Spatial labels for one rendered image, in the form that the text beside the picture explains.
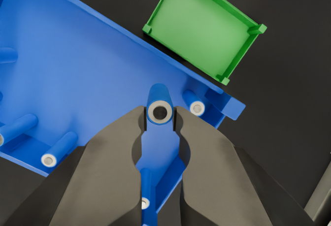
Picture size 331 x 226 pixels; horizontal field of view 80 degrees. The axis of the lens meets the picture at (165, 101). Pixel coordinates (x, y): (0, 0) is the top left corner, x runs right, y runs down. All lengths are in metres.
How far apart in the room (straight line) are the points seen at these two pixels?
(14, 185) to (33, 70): 0.73
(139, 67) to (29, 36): 0.14
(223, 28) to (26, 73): 0.56
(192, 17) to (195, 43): 0.08
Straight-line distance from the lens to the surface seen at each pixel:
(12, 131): 0.29
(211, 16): 0.70
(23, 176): 0.96
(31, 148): 0.32
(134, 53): 0.27
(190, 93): 0.25
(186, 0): 0.69
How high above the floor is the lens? 0.67
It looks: 76 degrees down
